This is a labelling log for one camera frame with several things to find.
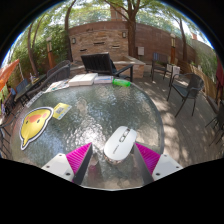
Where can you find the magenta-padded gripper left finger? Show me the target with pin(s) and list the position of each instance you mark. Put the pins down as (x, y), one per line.
(60, 163)

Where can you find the white computer mouse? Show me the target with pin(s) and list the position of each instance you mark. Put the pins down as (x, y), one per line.
(119, 145)

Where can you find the black metal mesh chair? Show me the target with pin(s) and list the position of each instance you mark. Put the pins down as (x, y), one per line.
(191, 85)
(219, 118)

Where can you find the colourful printed leaflet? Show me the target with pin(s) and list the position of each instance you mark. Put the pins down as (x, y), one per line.
(57, 86)

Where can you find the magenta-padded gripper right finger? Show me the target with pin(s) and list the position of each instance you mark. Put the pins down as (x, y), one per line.
(165, 164)

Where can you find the small yellow card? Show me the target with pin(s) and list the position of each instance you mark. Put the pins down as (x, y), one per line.
(62, 111)

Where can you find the dark round table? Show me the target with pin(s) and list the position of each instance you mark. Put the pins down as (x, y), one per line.
(30, 86)

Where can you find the black wall lamp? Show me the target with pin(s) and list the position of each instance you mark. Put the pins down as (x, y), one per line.
(124, 34)
(73, 40)

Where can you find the black slatted armchair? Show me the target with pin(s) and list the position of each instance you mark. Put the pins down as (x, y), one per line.
(95, 62)

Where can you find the blue chair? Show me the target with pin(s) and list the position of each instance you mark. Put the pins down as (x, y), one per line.
(21, 85)

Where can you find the white flat box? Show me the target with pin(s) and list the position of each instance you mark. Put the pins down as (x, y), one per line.
(82, 79)

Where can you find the clear plastic bottle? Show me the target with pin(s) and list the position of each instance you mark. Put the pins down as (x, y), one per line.
(32, 77)

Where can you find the thin white book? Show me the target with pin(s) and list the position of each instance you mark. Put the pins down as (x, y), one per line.
(104, 79)

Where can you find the yellow bird-shaped mouse pad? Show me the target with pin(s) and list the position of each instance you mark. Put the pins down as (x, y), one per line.
(35, 126)

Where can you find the person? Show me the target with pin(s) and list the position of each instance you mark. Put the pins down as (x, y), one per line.
(11, 91)

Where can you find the white license plate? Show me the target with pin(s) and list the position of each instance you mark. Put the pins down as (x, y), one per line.
(35, 98)

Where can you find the dark wicker chair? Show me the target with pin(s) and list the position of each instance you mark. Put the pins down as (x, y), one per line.
(56, 74)

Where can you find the grey wall box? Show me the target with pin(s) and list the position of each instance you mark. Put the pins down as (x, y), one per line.
(140, 51)

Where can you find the wooden slat fence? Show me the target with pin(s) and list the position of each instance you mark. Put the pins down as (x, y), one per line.
(205, 81)

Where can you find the white bag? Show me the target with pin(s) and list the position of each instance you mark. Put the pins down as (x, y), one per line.
(175, 70)

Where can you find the large brown-trunk tree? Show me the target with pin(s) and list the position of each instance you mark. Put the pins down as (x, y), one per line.
(131, 36)

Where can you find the orange canopy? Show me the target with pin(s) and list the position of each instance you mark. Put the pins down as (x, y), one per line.
(7, 71)

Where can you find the green plastic bottle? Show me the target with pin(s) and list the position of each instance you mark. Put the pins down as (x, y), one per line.
(121, 83)

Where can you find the dark red closed umbrella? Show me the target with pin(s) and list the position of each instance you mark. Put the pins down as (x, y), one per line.
(220, 76)

